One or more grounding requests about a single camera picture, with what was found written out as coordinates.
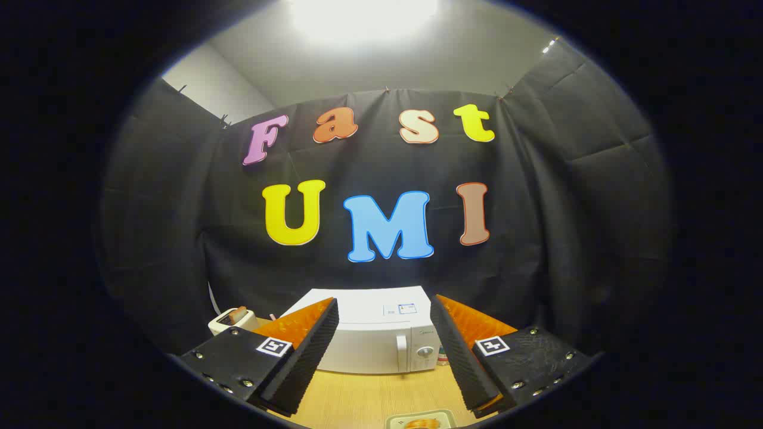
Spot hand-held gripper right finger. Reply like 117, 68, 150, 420
429, 293, 598, 419

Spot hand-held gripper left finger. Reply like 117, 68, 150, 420
179, 297, 340, 417

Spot white microwave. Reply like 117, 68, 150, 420
280, 286, 443, 375

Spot cream serving tray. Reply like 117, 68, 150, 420
385, 409, 457, 429

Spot white toaster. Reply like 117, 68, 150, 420
207, 307, 260, 337

